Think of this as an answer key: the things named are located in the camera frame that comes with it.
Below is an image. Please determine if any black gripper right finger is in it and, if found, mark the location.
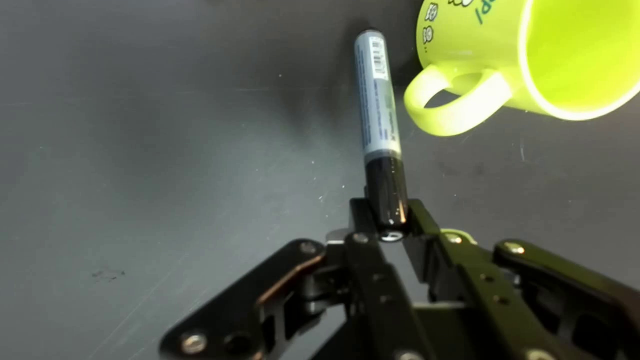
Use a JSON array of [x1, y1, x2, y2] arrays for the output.
[[399, 197, 640, 360]]

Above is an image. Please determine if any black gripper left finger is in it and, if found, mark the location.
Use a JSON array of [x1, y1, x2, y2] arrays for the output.
[[159, 197, 436, 360]]

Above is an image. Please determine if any grey marker with black cap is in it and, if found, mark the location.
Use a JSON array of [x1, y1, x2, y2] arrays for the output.
[[353, 28, 410, 231]]

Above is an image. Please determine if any lime green ceramic mug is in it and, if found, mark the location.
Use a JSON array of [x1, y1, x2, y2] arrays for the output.
[[402, 0, 640, 141]]

